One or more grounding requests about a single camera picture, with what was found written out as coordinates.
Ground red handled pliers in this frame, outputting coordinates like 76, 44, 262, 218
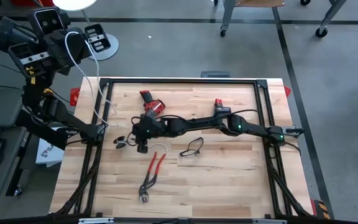
137, 151, 167, 205

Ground red black cordless drill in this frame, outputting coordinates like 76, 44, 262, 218
139, 90, 167, 121

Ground orange black striped block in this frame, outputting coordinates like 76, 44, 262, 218
310, 198, 332, 220

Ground clear black safety glasses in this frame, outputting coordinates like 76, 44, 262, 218
179, 136, 204, 157

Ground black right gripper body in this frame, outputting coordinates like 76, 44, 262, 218
131, 114, 164, 154

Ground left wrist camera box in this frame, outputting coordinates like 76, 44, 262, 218
28, 7, 71, 35

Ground white cord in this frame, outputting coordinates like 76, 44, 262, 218
64, 30, 169, 156

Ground red object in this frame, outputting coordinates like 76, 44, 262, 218
9, 0, 54, 7

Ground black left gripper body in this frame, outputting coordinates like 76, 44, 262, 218
8, 23, 111, 78

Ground white printed box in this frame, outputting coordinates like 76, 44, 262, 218
35, 136, 65, 168

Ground white floor lamp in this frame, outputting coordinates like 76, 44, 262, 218
52, 0, 120, 62

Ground silver bracket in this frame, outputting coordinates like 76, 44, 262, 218
252, 219, 287, 224
78, 217, 114, 224

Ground red black drill battery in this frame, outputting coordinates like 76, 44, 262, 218
214, 98, 232, 115

